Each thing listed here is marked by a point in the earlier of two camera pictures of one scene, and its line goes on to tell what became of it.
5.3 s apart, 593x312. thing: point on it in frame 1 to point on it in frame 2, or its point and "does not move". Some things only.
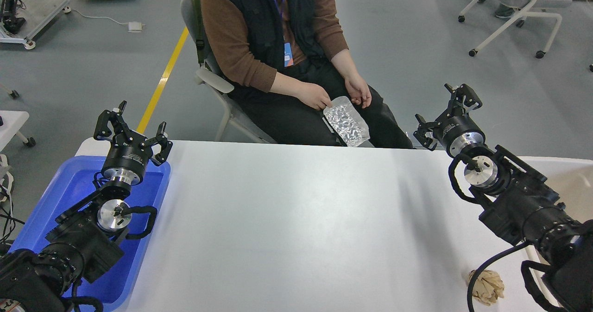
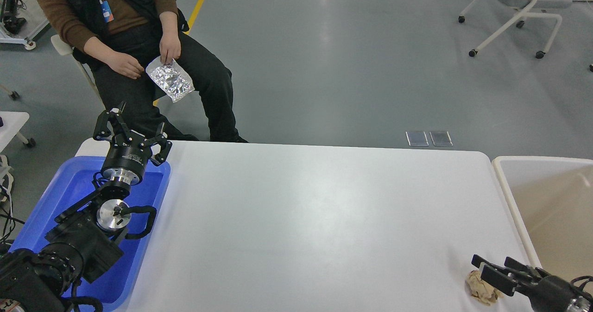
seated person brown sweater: x=280 y=47 to x=116 y=27
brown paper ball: x=488 y=288 does not move
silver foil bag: x=347 y=121 to x=170 y=79
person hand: x=312 y=94 to x=125 y=64
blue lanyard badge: x=288 y=57 to x=107 y=13
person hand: x=358 y=90 to x=170 y=48
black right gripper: x=456 y=132 to x=549 y=294
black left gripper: x=128 y=156 does not move
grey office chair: x=209 y=73 to x=65 y=48
